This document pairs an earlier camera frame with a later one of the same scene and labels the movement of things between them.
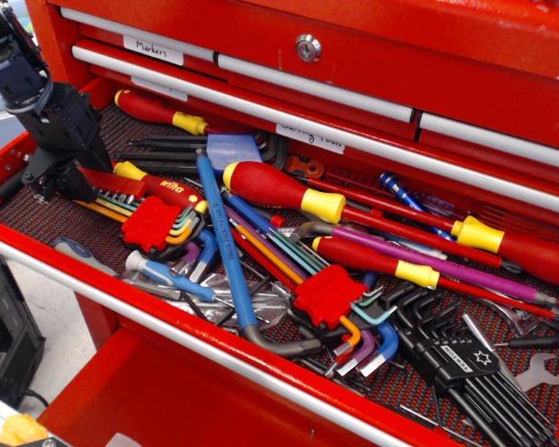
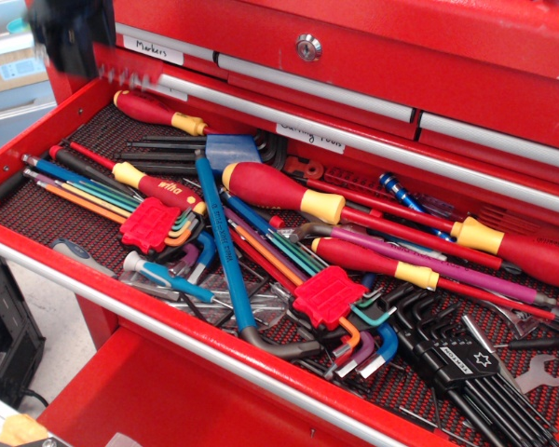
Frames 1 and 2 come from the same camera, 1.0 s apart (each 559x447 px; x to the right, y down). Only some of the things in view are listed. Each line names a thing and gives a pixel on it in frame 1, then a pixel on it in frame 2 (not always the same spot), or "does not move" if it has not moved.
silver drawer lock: [308, 47] does not move
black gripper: [64, 122] to [67, 32]
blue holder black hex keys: [166, 154] does not move
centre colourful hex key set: [328, 292] does not move
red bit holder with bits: [115, 192] to [117, 66]
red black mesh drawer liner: [440, 322] does not move
